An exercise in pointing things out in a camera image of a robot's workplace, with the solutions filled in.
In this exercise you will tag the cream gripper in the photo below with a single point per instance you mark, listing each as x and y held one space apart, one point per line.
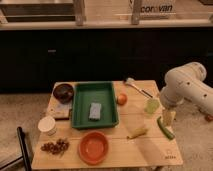
168 116

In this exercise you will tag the yellow banana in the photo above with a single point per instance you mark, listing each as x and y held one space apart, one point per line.
138 132

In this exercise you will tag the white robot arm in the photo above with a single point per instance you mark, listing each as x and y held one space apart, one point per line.
185 82

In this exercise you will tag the red bowl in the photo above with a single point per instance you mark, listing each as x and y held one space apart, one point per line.
93 147

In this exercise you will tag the dark brown bowl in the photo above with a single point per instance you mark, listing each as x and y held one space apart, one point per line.
63 93

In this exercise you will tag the light green cup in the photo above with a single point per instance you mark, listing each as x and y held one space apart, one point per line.
151 106

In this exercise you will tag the green cucumber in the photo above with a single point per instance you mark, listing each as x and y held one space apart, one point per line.
164 130

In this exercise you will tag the orange fruit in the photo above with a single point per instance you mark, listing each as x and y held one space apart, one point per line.
122 99

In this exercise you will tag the green plastic tray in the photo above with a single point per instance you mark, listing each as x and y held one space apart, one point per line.
87 93

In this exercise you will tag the blue-grey sponge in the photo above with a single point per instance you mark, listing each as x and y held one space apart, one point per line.
95 111

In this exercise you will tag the white cardboard box with print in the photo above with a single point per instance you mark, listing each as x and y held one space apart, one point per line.
156 9

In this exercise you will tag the pile of brown nuts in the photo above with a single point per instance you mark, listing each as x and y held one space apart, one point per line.
57 148

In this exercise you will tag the white paper cup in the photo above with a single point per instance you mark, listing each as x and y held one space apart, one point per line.
47 125

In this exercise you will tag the black chair frame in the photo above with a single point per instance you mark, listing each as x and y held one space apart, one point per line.
24 157

